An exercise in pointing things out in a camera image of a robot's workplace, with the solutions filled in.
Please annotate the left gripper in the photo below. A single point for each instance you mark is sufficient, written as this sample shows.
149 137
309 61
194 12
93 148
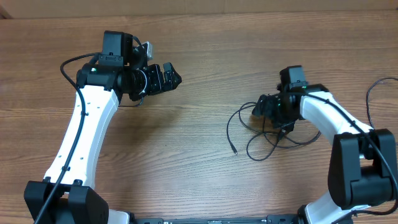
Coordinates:
158 84

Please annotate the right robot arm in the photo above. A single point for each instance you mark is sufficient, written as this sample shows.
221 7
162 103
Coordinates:
363 163

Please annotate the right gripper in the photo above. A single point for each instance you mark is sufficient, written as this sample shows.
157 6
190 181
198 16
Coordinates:
267 108

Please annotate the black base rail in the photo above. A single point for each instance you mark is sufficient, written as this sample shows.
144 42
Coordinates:
214 221

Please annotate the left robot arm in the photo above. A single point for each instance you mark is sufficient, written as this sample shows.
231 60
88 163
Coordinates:
67 193

